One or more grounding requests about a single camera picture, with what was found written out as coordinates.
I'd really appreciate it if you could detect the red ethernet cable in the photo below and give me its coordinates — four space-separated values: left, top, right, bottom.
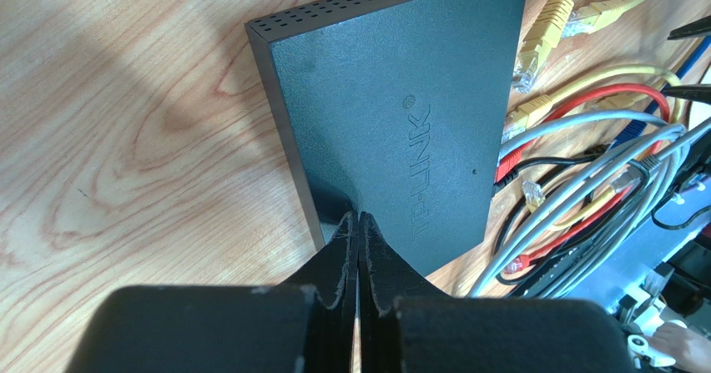
494 83 672 276

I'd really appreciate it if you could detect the black network switch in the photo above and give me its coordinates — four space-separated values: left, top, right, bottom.
245 0 526 275

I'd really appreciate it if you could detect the person hand in background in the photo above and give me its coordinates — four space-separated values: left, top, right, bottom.
648 322 710 373

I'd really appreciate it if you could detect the blue ethernet cable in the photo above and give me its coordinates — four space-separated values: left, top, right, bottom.
608 34 711 151

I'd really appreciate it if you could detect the grey ethernet cable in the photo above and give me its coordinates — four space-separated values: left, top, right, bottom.
497 109 711 300
469 123 687 299

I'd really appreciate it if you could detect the black ethernet cable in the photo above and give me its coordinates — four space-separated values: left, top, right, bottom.
492 144 612 287

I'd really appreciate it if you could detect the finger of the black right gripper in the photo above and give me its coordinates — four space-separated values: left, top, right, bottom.
662 16 710 105

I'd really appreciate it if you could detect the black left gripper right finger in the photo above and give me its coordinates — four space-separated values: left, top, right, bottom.
358 213 633 372

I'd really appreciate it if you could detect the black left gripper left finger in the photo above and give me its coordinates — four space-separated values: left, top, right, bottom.
68 213 358 372

